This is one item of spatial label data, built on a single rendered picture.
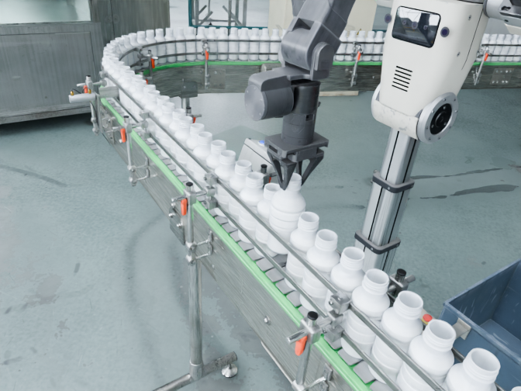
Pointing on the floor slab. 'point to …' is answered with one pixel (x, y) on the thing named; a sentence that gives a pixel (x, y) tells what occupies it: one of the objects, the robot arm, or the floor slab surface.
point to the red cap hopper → (218, 19)
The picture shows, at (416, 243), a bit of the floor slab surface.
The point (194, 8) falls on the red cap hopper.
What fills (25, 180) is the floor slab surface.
